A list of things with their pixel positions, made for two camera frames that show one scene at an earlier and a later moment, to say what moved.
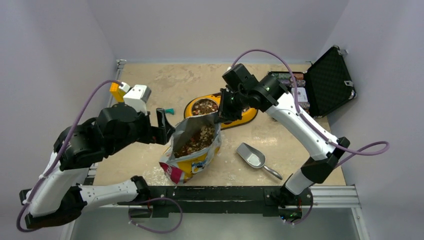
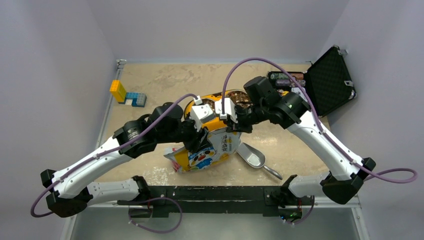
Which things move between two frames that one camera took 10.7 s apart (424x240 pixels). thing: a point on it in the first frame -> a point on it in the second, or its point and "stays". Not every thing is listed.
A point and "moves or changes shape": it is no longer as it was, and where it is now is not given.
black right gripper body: x=232 y=104 -> x=247 y=117
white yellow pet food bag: x=195 y=142 moves or changes shape
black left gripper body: x=146 y=133 -> x=189 y=135
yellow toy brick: x=118 y=93 stays
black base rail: x=159 y=202 stays
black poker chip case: x=323 y=87 stays
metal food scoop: x=255 y=158 stays
